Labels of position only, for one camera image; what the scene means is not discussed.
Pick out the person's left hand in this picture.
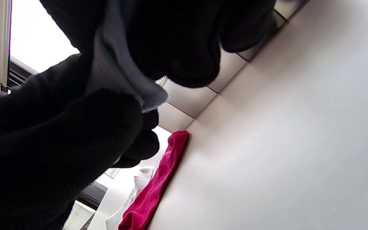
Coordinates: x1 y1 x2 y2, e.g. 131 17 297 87
0 54 161 230

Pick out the person's right hand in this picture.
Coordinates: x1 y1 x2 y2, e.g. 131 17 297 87
40 0 277 89

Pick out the short light blue sock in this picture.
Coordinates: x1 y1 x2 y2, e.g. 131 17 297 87
85 0 169 113

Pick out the long white sock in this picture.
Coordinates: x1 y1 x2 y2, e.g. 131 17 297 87
105 166 155 230

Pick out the long red sock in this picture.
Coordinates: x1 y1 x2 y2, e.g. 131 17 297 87
118 130 190 230

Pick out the translucent divided organizer box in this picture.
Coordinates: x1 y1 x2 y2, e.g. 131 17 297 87
154 0 311 134

